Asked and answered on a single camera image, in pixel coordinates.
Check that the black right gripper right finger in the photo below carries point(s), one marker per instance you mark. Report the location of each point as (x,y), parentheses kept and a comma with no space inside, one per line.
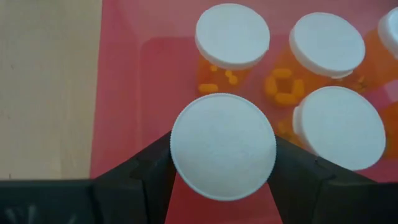
(304,186)

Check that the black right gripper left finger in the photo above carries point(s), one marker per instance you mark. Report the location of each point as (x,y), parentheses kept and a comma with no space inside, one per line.
(146,183)

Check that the orange pill bottle white cap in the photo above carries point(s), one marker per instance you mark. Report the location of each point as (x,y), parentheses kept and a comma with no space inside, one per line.
(340,127)
(326,45)
(390,34)
(223,146)
(232,37)

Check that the pink translucent plastic basket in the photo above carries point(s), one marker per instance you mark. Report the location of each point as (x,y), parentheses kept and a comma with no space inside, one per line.
(155,77)

